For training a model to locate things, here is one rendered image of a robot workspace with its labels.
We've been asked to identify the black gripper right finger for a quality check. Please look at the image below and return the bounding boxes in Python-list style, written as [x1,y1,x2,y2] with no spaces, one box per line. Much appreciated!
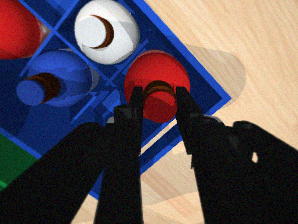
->
[175,87,298,224]

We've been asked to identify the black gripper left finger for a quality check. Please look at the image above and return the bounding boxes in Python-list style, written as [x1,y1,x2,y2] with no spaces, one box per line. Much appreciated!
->
[0,87,144,224]

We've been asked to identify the green crate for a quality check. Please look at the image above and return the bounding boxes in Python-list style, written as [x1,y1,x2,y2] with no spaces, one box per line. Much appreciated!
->
[0,133,38,191]

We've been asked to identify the white bottle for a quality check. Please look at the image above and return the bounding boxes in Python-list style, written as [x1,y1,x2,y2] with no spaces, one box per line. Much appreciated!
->
[74,0,140,65]

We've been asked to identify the blue plastic bottle crate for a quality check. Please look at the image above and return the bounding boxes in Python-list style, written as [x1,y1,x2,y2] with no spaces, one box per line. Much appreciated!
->
[0,0,209,159]

